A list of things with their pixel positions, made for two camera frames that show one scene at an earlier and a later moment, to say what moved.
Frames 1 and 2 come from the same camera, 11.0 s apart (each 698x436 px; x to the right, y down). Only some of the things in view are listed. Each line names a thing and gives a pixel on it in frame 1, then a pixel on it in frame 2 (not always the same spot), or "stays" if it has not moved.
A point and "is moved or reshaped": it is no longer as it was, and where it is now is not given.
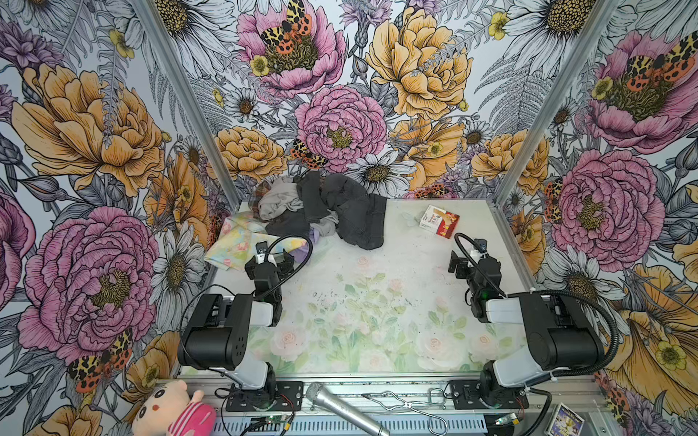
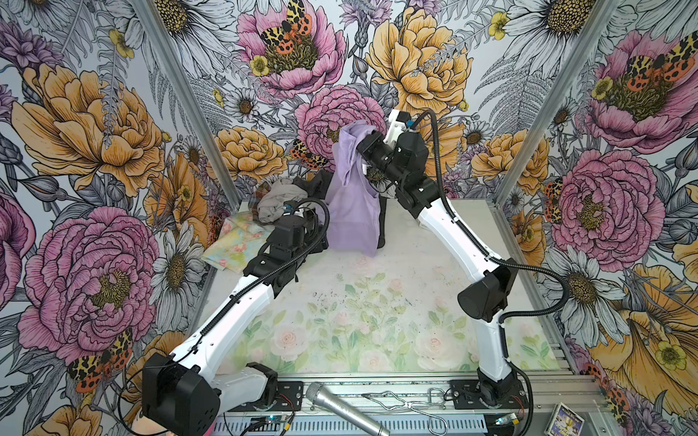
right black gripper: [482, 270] to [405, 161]
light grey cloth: [283, 197] stays
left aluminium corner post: [192, 102] stays
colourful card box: [564, 421] stays
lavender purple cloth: [314, 235] is moved or reshaped
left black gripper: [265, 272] to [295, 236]
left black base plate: [289, 397] stays
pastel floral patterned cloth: [238, 237] stays
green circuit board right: [510, 418] stays
